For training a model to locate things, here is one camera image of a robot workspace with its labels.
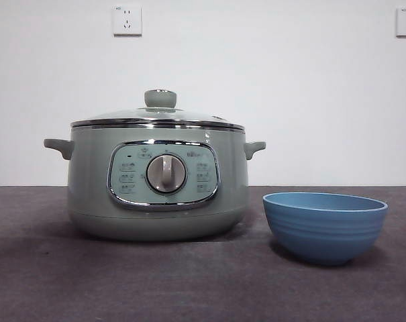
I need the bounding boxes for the glass lid with green knob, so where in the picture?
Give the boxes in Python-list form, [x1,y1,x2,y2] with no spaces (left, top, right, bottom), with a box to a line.
[70,89,244,130]

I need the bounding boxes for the pale green electric steamer pot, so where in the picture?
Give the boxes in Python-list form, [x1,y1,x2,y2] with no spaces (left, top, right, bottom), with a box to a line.
[43,125,267,242]

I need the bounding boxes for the blue ribbed bowl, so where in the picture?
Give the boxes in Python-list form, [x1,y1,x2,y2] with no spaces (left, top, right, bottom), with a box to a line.
[262,192,389,266]

